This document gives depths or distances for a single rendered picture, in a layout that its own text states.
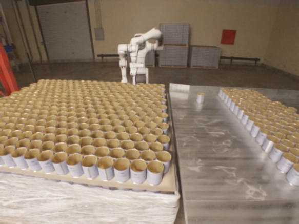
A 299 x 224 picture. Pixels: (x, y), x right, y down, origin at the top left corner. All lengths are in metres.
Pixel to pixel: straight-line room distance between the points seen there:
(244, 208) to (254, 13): 10.55
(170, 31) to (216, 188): 7.47
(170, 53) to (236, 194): 7.49
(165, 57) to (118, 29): 3.44
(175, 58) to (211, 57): 1.83
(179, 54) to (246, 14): 4.64
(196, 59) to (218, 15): 3.09
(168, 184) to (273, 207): 0.43
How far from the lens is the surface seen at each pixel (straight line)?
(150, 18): 9.52
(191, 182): 0.73
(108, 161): 0.70
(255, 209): 0.76
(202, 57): 8.19
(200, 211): 0.67
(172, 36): 7.85
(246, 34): 10.75
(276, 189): 0.88
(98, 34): 9.98
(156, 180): 0.65
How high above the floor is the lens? 1.66
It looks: 29 degrees down
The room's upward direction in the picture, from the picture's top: straight up
